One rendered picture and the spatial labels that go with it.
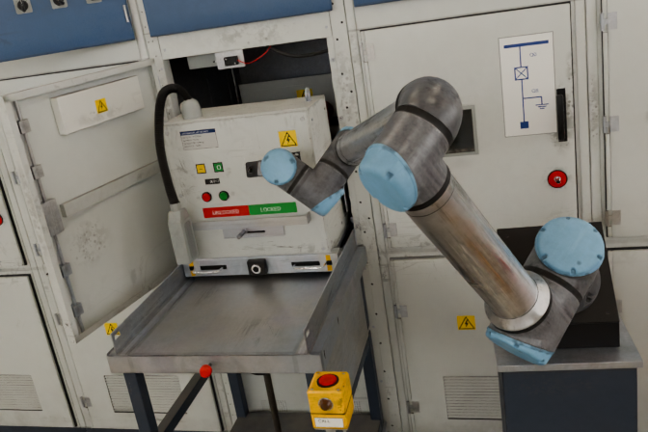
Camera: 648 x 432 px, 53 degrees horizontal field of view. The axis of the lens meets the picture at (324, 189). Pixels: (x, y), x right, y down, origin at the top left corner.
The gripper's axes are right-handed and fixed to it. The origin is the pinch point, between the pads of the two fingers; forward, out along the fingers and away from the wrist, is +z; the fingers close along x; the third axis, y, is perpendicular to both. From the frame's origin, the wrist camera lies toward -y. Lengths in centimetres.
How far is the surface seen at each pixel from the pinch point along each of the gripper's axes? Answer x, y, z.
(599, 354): -59, 75, -37
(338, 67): 28.6, 22.8, 11.0
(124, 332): -39, -50, -17
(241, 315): -41.5, -17.4, -9.5
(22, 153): 14, -66, -24
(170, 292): -35, -42, 10
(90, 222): -8, -60, 0
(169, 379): -78, -63, 62
